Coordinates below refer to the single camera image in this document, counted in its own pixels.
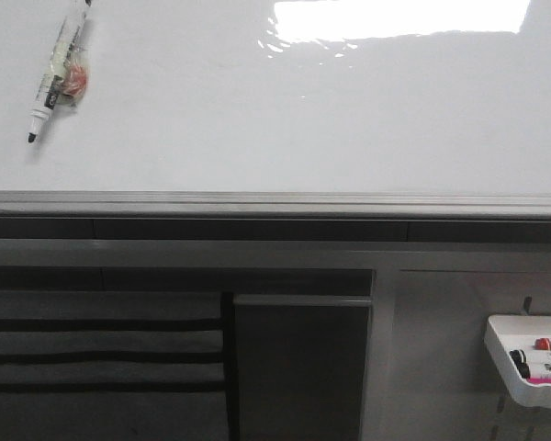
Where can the dark panel with grey frame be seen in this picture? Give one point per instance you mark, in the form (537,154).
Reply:
(301,365)

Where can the black strap bands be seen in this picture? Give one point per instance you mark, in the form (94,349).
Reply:
(118,366)

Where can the white wavy-edged marker tray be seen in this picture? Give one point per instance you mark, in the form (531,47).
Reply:
(520,347)

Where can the black-capped white marker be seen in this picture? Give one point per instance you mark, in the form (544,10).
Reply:
(534,370)
(528,357)

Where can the grey perforated stand panel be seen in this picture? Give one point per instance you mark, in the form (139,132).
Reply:
(430,375)

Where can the white black-tip whiteboard marker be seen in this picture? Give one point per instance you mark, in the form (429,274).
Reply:
(60,65)

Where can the white whiteboard with aluminium frame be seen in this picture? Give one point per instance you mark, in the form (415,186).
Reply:
(365,108)

